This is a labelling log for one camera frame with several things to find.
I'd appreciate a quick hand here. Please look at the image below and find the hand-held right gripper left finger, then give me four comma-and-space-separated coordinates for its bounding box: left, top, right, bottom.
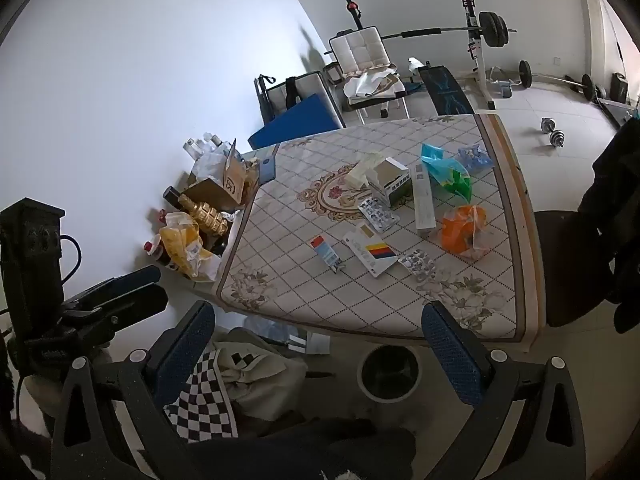
50, 301, 217, 480

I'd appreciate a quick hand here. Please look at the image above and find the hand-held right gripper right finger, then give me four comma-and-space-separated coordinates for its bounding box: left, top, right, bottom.
421, 301, 587, 480

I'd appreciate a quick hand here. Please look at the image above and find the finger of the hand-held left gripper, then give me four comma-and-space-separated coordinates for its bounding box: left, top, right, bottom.
62, 286, 169, 329
64, 265, 162, 307

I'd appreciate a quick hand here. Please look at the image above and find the round bin with black liner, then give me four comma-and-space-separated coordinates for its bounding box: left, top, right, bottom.
356, 342, 423, 403

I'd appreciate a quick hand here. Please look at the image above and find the silver pill blister pack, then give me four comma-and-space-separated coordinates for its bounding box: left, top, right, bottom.
398, 250, 437, 281
357, 199, 401, 233

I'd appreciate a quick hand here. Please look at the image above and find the orange plastic bag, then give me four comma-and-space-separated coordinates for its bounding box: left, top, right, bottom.
440, 204, 491, 260

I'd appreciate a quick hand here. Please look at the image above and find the white box with colour stripes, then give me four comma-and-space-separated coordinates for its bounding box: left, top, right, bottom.
342, 221, 398, 278

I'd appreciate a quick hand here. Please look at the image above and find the long white box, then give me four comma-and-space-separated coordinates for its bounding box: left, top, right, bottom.
411, 162, 436, 233

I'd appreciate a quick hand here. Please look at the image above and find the small blue red box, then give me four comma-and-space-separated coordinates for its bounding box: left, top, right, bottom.
309, 235, 346, 273

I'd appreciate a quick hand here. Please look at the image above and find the grey green white box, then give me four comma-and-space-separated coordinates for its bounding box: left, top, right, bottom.
367, 156, 413, 208

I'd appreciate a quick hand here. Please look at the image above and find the blue green plastic bag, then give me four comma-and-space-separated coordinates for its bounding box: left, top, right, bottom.
420, 143, 473, 202

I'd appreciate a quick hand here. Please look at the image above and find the blue white snack packet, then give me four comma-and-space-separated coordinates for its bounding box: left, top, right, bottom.
456, 142, 495, 171

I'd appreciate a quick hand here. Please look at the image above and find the white tissue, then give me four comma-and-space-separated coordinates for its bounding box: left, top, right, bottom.
346, 152, 383, 191

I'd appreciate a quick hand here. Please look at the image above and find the cola bottle with red cap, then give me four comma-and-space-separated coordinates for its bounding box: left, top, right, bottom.
144, 241, 173, 266

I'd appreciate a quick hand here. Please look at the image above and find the black white checkered cloth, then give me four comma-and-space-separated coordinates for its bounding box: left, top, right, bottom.
164, 347, 241, 443

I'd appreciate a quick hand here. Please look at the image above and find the yellow plastic bag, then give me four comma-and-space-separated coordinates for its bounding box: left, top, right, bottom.
160, 211, 223, 283

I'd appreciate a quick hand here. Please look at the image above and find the white tote bag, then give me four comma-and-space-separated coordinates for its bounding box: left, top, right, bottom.
212, 327, 308, 421

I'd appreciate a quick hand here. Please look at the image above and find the gold textured bottle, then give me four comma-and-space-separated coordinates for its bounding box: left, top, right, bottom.
179, 195, 232, 236

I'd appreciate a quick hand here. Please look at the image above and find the white flat box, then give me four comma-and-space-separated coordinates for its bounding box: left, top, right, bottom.
287, 330, 332, 356

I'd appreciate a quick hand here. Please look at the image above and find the brown cardboard box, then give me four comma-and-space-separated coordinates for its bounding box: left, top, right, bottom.
182, 140, 261, 211

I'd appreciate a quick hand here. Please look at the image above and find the floral checked tablecloth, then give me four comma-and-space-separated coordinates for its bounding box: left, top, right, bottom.
215, 114, 543, 353

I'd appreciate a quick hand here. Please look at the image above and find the dark chair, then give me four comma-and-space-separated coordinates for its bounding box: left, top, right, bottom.
532, 210, 621, 328

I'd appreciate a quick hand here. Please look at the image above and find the wooden table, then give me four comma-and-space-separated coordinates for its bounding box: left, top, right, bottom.
215, 112, 548, 356

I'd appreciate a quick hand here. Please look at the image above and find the blue white flat packet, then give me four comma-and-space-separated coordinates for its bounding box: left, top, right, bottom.
257, 142, 281, 183

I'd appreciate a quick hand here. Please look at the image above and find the black jacket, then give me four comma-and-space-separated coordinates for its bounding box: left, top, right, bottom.
577, 117, 640, 335

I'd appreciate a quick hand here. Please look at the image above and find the blue foam mat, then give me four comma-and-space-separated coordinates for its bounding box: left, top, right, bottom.
248, 92, 346, 151

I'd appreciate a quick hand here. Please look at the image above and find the chrome dumbbell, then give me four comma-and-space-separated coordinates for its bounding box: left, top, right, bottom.
540, 117, 567, 148

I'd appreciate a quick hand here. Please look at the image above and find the black weight bench pad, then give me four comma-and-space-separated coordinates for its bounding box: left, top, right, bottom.
417, 65, 476, 116

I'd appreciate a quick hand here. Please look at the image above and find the grey folded lounge chair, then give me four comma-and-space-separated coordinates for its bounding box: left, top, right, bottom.
255, 72, 346, 128

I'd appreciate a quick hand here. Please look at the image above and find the curl bar with black plates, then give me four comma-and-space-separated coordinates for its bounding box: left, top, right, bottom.
517, 60, 598, 101

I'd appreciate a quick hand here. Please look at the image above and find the white barbell rack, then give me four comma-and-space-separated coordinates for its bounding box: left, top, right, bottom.
459, 0, 497, 111

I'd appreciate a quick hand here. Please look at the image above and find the black case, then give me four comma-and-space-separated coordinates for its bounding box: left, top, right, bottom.
611, 72, 631, 106

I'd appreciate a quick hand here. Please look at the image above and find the white padded chair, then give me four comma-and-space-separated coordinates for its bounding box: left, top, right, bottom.
327, 26, 408, 123

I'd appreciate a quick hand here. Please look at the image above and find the black cable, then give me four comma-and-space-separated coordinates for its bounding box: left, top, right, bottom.
59, 234, 82, 283

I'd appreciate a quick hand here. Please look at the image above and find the black red scooter handle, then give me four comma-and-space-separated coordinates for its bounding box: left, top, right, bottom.
344, 0, 366, 31

